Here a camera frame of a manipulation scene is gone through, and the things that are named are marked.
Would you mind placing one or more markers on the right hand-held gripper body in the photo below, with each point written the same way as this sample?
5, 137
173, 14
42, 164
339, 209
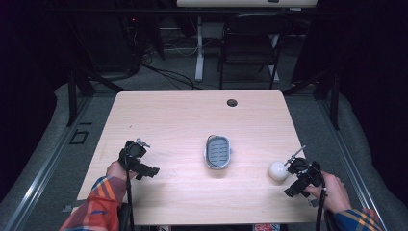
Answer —
304, 176

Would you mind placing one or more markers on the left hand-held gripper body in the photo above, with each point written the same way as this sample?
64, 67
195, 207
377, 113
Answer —
138, 164

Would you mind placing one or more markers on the white round ball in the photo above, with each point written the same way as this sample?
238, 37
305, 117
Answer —
277, 171

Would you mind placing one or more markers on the grey slotted soap dish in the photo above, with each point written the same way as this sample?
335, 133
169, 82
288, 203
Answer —
217, 152

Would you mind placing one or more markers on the person's left hand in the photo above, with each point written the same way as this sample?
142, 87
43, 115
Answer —
116, 170

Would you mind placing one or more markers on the person's right hand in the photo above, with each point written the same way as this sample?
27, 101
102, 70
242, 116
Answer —
333, 192

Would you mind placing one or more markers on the red patterned item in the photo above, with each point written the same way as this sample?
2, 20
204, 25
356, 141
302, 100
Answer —
266, 227

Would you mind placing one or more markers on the black metal stand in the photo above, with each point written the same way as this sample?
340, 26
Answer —
72, 96
333, 96

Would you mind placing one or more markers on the white desk leg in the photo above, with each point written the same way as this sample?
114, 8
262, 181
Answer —
199, 54

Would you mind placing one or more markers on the black folding chair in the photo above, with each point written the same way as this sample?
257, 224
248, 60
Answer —
250, 48

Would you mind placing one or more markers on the metal floor rail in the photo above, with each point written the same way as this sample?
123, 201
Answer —
41, 173
349, 160

